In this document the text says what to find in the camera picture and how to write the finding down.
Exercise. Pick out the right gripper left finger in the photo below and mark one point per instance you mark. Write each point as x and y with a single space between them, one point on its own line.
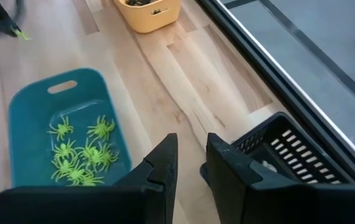
102 205

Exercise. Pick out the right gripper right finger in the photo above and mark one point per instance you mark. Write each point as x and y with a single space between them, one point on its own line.
258 202

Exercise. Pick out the white plastic skull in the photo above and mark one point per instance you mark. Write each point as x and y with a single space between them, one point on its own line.
269 166

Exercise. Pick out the black plastic spider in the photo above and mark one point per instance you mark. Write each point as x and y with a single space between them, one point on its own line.
156 12
138 2

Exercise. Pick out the black slotted plastic basket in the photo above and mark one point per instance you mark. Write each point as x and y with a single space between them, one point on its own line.
258 152

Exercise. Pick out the teal plastic bin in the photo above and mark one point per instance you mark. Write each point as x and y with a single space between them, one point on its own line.
31 124

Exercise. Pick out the orange plastic bin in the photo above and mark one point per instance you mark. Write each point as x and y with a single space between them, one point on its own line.
146 18

